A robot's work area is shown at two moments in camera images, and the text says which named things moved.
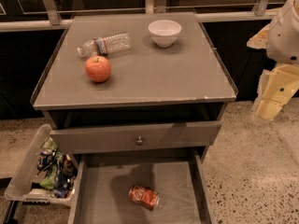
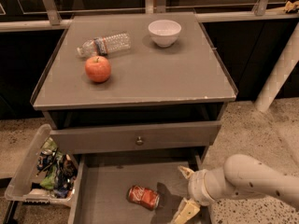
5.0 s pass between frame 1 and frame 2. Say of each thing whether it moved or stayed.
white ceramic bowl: stayed
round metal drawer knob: stayed
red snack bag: stayed
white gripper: moved
